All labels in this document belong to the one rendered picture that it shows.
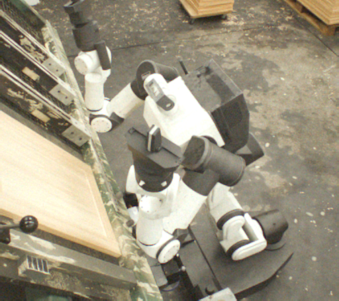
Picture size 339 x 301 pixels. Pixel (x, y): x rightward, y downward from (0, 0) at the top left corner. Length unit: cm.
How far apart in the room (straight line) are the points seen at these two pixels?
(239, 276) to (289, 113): 165
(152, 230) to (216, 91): 46
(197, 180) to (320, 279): 156
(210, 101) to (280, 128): 207
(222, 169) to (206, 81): 31
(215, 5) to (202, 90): 330
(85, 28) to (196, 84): 40
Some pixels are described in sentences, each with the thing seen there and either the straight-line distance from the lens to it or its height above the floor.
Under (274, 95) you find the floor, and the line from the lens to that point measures 351.
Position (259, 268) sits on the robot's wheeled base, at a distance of 220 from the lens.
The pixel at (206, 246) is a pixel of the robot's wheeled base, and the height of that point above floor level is 17.
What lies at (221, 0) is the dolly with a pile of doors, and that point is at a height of 27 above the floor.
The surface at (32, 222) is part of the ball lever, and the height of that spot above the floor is 145.
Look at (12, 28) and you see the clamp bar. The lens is 199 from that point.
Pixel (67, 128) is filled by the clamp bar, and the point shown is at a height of 101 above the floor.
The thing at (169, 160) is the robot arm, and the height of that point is 157.
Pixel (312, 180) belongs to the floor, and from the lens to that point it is 287.
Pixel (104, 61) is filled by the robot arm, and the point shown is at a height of 141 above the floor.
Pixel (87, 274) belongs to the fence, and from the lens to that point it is 114.
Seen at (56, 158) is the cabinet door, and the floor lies 108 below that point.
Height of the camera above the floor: 211
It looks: 44 degrees down
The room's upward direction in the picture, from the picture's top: straight up
